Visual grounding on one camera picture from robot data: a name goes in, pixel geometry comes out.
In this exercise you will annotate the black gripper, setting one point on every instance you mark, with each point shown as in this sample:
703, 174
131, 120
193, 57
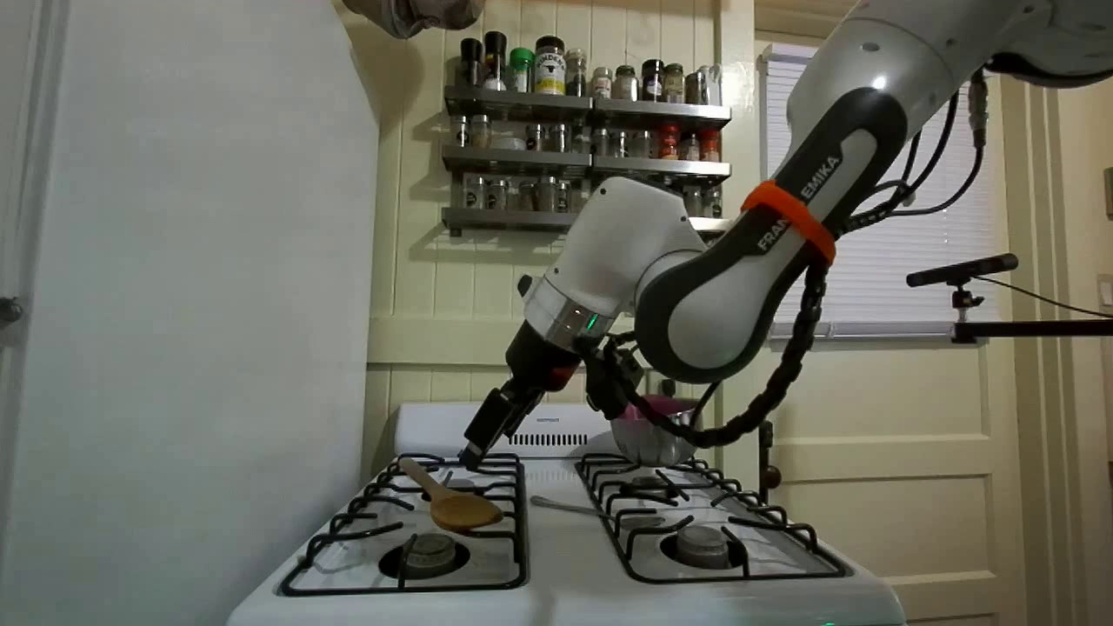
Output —
527, 378

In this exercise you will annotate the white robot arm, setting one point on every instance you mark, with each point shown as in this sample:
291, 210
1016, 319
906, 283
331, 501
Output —
718, 289

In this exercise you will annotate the wooden spoon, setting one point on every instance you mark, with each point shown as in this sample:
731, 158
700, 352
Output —
462, 508

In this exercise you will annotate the black stove grate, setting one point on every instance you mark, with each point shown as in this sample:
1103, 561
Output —
518, 524
628, 544

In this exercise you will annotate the white gas stove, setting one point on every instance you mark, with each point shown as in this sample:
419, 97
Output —
558, 544

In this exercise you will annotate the steel bowl pink inside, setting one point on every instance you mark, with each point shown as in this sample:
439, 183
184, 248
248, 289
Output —
643, 440

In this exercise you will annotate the round gas burner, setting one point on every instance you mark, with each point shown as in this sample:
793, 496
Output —
700, 549
425, 553

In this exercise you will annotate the glass spice jar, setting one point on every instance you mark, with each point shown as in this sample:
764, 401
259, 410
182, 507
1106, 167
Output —
576, 75
652, 80
505, 192
475, 192
548, 192
696, 90
674, 85
624, 85
600, 85

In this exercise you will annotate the white refrigerator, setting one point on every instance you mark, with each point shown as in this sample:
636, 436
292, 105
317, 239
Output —
184, 326

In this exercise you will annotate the red spice jar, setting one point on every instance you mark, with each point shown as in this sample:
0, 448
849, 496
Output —
710, 145
664, 139

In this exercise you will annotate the green cap spice jar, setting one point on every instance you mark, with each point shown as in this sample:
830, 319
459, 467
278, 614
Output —
521, 70

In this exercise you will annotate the dark spice jar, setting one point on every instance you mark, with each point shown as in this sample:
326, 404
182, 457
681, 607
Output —
471, 63
496, 59

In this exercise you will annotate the yellow label spice jar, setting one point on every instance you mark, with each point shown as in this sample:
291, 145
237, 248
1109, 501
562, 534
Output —
551, 66

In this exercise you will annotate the cream panel door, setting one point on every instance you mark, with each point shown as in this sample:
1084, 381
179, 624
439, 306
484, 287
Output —
892, 487

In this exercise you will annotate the steel pot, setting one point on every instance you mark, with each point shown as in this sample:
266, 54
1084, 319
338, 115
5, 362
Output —
410, 17

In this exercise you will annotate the white window blinds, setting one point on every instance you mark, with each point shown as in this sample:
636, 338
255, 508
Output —
906, 280

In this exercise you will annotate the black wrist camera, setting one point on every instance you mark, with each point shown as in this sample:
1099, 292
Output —
612, 378

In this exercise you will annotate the grey wall spice rack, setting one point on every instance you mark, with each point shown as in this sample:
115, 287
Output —
578, 165

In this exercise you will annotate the black camera on boom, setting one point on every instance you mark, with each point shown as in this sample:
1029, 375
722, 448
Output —
961, 268

